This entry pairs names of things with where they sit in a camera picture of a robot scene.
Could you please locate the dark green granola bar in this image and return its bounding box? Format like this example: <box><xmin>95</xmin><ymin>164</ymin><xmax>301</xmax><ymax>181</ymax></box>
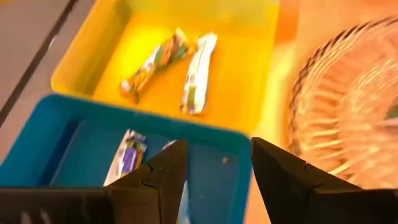
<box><xmin>179</xmin><ymin>32</ymin><xmax>218</xmax><ymax>115</ymax></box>

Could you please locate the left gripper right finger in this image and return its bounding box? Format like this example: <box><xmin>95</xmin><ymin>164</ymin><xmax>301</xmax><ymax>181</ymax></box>
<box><xmin>251</xmin><ymin>136</ymin><xmax>364</xmax><ymax>224</ymax></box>

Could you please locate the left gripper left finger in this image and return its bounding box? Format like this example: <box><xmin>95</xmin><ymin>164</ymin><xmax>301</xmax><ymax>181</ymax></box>
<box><xmin>107</xmin><ymin>139</ymin><xmax>190</xmax><ymax>224</ymax></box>

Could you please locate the blue plastic bin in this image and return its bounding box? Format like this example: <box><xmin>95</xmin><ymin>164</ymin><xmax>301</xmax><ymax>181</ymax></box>
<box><xmin>0</xmin><ymin>94</ymin><xmax>252</xmax><ymax>224</ymax></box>

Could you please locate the purple blue granola bar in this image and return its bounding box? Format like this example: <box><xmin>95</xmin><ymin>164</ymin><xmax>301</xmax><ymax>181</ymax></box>
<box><xmin>103</xmin><ymin>129</ymin><xmax>148</xmax><ymax>187</ymax></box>

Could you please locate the orange blue granola bar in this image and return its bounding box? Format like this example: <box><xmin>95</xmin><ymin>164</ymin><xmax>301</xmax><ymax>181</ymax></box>
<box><xmin>119</xmin><ymin>27</ymin><xmax>191</xmax><ymax>105</ymax></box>

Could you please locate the yellow plastic bin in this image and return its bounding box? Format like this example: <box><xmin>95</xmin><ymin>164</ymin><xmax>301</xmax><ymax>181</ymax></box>
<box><xmin>50</xmin><ymin>0</ymin><xmax>280</xmax><ymax>136</ymax></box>

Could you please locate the round woven placemat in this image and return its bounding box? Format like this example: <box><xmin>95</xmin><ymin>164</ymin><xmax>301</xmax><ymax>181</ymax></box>
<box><xmin>285</xmin><ymin>17</ymin><xmax>398</xmax><ymax>190</ymax></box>

